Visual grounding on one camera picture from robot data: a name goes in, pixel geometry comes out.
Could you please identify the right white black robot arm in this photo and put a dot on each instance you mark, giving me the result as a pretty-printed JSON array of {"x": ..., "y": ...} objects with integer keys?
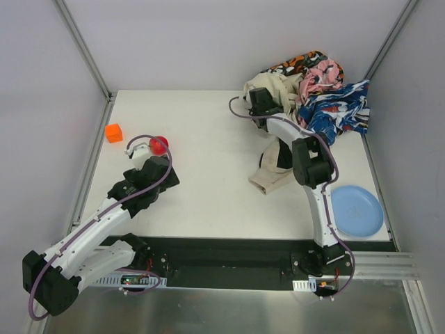
[{"x": 304, "y": 156}]

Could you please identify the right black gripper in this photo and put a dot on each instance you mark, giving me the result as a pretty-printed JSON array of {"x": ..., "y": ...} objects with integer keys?
[{"x": 259, "y": 96}]

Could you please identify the beige cloth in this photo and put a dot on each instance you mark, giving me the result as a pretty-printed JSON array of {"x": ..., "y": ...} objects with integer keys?
[{"x": 274, "y": 139}]

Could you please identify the left aluminium frame post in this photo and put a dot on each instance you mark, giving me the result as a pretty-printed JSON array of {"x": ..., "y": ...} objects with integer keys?
[{"x": 81, "y": 45}]

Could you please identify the red apple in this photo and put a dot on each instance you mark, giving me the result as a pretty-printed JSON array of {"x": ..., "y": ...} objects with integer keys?
[{"x": 158, "y": 145}]

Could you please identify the right aluminium frame post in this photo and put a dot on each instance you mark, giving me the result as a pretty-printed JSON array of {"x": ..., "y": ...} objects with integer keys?
[{"x": 402, "y": 19}]

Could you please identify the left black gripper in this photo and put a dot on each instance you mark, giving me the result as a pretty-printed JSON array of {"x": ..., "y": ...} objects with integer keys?
[{"x": 161, "y": 168}]

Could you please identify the blue white patterned cloth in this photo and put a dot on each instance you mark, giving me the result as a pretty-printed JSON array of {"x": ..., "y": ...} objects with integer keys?
[{"x": 337, "y": 111}]

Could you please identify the orange cube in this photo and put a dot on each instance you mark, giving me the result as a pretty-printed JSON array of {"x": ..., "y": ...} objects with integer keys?
[{"x": 113, "y": 133}]

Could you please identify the light blue plate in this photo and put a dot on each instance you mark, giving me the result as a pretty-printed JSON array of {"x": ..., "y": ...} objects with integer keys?
[{"x": 357, "y": 212}]

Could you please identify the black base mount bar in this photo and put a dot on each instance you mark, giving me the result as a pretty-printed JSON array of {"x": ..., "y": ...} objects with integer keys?
[{"x": 254, "y": 264}]

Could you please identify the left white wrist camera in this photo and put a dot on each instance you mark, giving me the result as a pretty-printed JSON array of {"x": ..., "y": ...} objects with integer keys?
[{"x": 139, "y": 154}]

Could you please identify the orange black patterned cloth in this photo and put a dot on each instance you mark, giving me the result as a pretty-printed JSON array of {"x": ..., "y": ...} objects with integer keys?
[{"x": 297, "y": 65}]

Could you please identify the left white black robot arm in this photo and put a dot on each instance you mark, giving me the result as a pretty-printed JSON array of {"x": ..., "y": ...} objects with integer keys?
[{"x": 55, "y": 277}]

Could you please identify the aluminium frame post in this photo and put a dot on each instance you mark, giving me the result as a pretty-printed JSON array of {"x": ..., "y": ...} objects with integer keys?
[
  {"x": 81, "y": 45},
  {"x": 402, "y": 19}
]

